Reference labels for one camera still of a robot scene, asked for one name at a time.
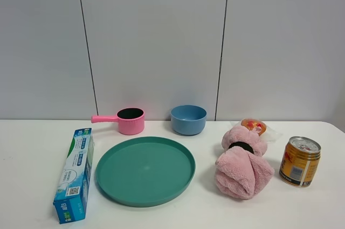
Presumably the gold drink can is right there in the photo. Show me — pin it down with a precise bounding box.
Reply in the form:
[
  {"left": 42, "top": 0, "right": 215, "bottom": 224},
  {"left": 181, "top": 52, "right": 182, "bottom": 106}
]
[{"left": 279, "top": 136, "right": 321, "bottom": 188}]

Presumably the blue plastic bowl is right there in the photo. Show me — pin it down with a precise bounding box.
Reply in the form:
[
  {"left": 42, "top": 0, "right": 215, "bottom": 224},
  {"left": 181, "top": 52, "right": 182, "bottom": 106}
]
[{"left": 170, "top": 105, "right": 207, "bottom": 136}]

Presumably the green round plate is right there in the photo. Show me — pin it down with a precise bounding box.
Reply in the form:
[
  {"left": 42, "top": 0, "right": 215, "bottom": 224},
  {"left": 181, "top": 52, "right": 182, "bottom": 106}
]
[{"left": 95, "top": 136, "right": 196, "bottom": 207}]

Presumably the pink fluffy towel bundle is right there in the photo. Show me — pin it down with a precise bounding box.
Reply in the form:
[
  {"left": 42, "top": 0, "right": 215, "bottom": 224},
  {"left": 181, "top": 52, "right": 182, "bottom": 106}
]
[{"left": 215, "top": 125, "right": 274, "bottom": 200}]

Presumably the wrapped orange snack packet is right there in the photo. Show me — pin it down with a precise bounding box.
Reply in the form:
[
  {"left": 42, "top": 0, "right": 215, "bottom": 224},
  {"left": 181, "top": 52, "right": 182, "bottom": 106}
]
[{"left": 230, "top": 118, "right": 282, "bottom": 143}]

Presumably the blue toothpaste box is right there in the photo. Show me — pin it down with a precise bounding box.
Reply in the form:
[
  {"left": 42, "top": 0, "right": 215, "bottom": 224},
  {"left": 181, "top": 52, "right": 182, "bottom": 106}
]
[{"left": 53, "top": 128, "right": 94, "bottom": 224}]

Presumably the pink saucepan with handle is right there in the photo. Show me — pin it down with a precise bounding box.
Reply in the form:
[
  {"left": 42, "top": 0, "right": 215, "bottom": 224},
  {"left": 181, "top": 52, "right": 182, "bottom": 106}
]
[{"left": 91, "top": 107, "right": 144, "bottom": 135}]

